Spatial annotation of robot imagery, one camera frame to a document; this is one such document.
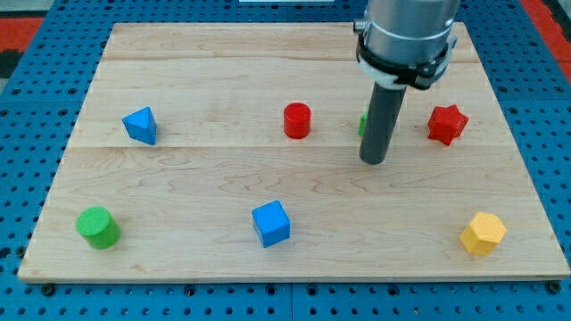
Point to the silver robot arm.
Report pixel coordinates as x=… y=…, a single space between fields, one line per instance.
x=405 y=42

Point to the green block behind rod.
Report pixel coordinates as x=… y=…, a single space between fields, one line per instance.
x=362 y=124

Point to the green cylinder block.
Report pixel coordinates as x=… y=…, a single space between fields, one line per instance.
x=98 y=227

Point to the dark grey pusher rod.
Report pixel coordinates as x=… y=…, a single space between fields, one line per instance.
x=383 y=111

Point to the blue cube block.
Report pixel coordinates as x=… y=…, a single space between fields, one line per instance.
x=271 y=223

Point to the blue triangular prism block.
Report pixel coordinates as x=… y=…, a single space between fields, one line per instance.
x=141 y=126

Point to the yellow hexagon block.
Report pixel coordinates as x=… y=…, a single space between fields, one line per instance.
x=483 y=234

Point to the red star block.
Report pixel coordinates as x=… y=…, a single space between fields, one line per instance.
x=446 y=124

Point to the wooden board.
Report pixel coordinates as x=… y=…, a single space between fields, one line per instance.
x=217 y=92

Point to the red cylinder block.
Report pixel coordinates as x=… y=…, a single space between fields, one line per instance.
x=297 y=120

